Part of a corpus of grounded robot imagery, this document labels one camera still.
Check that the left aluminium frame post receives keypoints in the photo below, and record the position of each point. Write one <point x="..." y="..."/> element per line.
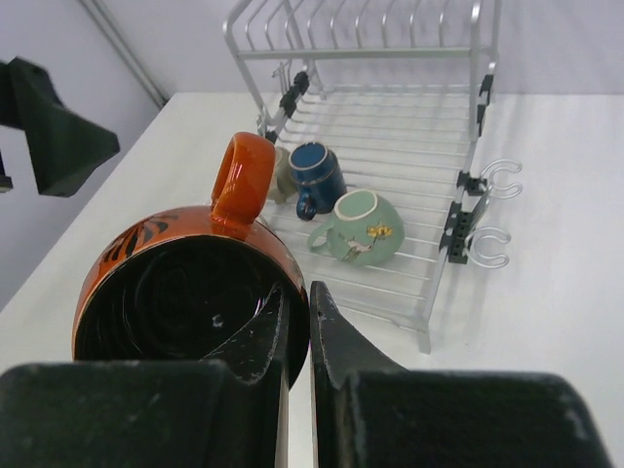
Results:
<point x="109" y="27"/>

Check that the black and red mug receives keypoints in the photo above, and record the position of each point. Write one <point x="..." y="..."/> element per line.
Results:
<point x="177" y="284"/>

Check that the dark blue mug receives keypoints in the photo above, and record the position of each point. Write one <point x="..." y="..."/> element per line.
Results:
<point x="317" y="175"/>

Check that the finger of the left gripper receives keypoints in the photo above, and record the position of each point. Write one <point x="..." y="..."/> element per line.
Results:
<point x="64" y="147"/>

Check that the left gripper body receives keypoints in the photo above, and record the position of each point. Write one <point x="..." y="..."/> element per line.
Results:
<point x="7" y="122"/>

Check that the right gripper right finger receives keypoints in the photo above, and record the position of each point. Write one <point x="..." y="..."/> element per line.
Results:
<point x="363" y="400"/>

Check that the olive grey mug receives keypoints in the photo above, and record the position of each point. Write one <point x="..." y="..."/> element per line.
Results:
<point x="281" y="186"/>

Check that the metal wire dish rack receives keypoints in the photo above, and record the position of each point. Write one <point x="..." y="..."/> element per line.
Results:
<point x="399" y="91"/>

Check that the teal green cup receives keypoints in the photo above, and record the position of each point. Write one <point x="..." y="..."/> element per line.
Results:
<point x="363" y="229"/>

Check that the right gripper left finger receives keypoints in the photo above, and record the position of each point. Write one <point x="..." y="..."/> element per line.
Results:
<point x="243" y="415"/>

